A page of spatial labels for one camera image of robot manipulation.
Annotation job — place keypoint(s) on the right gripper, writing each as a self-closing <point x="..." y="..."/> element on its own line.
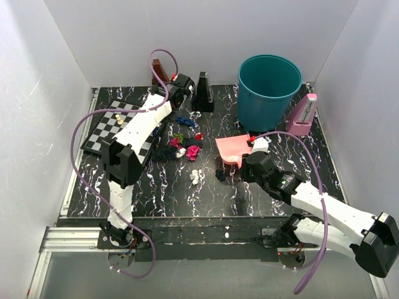
<point x="247" y="166"/>

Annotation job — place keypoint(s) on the pink dustpan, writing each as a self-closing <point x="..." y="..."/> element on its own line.
<point x="232" y="149"/>

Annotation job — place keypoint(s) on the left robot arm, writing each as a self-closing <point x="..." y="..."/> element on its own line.
<point x="120" y="154"/>

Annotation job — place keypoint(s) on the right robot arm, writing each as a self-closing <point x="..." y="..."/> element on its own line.
<point x="372" y="241"/>

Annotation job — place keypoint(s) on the black metronome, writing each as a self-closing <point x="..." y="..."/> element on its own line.
<point x="203" y="99"/>

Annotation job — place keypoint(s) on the brown metronome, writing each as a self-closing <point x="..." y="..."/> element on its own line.
<point x="159" y="70"/>

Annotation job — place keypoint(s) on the blue paper scrap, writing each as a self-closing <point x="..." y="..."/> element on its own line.
<point x="182" y="120"/>

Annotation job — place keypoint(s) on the small black paper ball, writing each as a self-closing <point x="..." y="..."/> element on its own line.
<point x="220" y="175"/>

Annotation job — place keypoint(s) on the green paper scrap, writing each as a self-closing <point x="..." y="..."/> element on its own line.
<point x="179" y="136"/>

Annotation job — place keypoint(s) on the red paper scrap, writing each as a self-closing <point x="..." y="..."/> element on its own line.
<point x="199" y="136"/>

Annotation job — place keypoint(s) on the black paper scrap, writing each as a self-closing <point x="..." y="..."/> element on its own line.
<point x="187" y="142"/>

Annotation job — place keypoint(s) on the magenta paper scrap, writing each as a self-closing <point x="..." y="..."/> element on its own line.
<point x="192" y="152"/>
<point x="176" y="143"/>

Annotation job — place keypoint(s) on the pink metronome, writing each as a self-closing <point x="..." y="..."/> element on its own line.
<point x="299" y="120"/>

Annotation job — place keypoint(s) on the white paper scrap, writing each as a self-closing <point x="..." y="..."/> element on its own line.
<point x="181" y="152"/>
<point x="195" y="176"/>

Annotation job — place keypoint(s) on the dark grey paper scrap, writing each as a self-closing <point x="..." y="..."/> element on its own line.
<point x="164" y="154"/>

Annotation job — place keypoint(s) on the cream chess pawn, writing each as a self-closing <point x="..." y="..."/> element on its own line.
<point x="119" y="120"/>

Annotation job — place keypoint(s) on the chessboard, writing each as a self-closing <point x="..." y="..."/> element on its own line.
<point x="107" y="126"/>

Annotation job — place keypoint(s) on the teal plastic bin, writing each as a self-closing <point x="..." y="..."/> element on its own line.
<point x="267" y="84"/>

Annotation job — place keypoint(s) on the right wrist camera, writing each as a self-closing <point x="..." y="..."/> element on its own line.
<point x="259" y="144"/>

